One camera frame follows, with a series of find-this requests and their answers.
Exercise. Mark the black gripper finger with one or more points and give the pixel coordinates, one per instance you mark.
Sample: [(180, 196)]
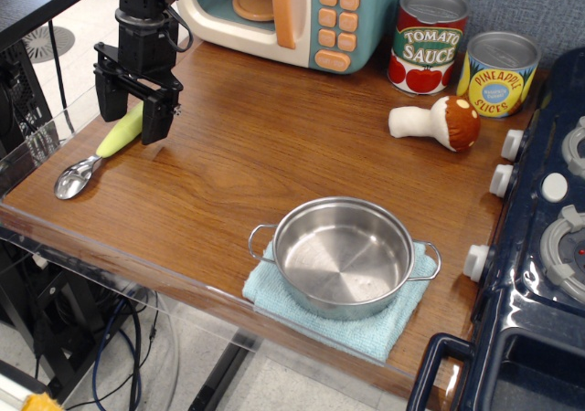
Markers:
[(158, 115), (112, 94)]

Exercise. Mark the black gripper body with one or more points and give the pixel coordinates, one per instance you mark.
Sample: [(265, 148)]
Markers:
[(146, 51)]

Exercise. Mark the yellow-handled metal spoon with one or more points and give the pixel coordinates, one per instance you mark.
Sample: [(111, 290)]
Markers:
[(76, 177)]

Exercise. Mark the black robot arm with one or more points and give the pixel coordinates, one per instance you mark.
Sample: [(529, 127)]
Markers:
[(146, 9)]

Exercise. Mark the orange microwave turntable plate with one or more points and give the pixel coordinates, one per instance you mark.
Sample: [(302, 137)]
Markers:
[(254, 10)]

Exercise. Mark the toy microwave oven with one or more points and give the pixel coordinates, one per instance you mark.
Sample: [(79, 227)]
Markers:
[(338, 36)]

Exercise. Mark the round floor vent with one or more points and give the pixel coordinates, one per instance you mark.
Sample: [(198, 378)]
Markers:
[(41, 43)]

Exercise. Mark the black desk at left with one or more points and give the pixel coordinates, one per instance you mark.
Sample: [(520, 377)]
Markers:
[(19, 17)]

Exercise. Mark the stainless steel pot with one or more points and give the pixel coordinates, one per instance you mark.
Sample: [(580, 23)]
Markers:
[(344, 258)]

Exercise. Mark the table leg base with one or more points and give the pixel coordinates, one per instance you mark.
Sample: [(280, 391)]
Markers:
[(224, 371)]

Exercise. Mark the tomato sauce can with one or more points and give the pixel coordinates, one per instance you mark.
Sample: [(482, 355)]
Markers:
[(425, 44)]

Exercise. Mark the plush mushroom toy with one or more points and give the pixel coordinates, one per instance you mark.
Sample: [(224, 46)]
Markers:
[(451, 120)]

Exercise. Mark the light blue cloth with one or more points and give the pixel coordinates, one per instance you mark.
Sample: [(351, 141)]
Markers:
[(370, 338)]

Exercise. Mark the pineapple slices can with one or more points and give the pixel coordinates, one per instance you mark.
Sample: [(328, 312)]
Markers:
[(498, 70)]

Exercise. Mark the white stove knob lower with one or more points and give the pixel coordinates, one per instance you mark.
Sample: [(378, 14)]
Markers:
[(475, 261)]

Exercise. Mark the white stove knob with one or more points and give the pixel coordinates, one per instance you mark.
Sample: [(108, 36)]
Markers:
[(512, 144), (475, 261), (501, 179)]

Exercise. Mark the white stove knob middle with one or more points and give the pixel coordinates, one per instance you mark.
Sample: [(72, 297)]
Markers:
[(501, 179)]

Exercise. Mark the white stove knob upper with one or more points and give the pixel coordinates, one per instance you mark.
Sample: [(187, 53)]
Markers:
[(512, 144)]

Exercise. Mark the dark blue toy stove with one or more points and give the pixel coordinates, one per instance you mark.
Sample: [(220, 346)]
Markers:
[(527, 347)]

